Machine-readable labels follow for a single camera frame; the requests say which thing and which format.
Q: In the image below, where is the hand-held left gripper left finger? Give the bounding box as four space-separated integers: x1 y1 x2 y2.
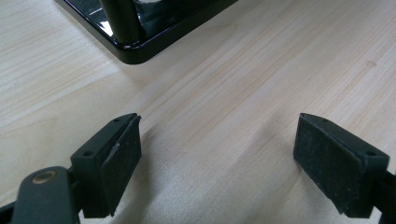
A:
70 112 143 218

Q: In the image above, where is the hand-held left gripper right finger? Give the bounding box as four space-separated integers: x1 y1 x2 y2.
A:
292 112 390 218

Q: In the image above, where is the red and black shoe rack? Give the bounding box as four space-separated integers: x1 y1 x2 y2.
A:
55 0 239 65

